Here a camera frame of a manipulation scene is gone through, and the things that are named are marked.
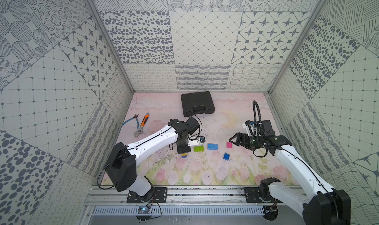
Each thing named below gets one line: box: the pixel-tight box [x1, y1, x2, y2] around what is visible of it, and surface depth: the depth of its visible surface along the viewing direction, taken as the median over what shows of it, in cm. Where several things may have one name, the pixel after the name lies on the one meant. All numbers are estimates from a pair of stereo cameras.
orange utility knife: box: [140, 112, 151, 127], surface depth 106 cm
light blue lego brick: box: [207, 143, 219, 151], surface depth 92 cm
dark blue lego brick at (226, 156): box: [223, 152, 231, 161], surface depth 88 cm
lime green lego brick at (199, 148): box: [193, 145, 205, 153], surface depth 92 cm
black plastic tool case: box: [180, 90, 215, 117], surface depth 112 cm
